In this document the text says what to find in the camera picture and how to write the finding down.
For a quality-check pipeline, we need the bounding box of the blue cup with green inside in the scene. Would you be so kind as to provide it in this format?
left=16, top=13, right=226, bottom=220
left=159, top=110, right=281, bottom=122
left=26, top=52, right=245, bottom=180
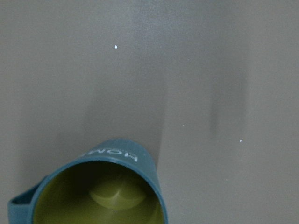
left=8, top=139, right=169, bottom=224

